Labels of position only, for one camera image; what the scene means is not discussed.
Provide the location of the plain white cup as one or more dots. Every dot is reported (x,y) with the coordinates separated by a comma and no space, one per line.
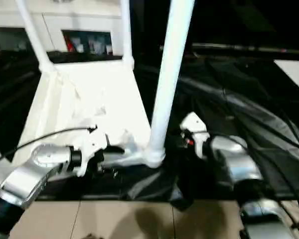
(80,47)

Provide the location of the small white cup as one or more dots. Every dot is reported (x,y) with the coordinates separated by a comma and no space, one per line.
(109,49)

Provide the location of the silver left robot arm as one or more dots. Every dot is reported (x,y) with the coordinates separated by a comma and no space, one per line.
(22,179)

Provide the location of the patterned white cup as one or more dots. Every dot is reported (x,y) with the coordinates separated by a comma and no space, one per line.
(97,46)

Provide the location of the white flat board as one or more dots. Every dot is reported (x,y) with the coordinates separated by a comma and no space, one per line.
(296,74)

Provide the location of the dark long bar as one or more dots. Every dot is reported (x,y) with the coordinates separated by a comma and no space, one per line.
(239,47)

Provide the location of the white cabinet with glass doors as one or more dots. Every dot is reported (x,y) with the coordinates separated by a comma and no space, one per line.
(77,20)

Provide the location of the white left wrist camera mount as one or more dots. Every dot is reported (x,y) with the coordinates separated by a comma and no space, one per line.
(94,142)

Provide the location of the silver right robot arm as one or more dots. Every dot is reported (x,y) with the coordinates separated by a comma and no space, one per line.
(244,166)

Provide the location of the black mat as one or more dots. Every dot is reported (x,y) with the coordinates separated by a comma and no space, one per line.
(239,112)

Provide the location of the white plastic table top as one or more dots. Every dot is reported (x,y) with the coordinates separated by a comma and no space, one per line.
(89,99)

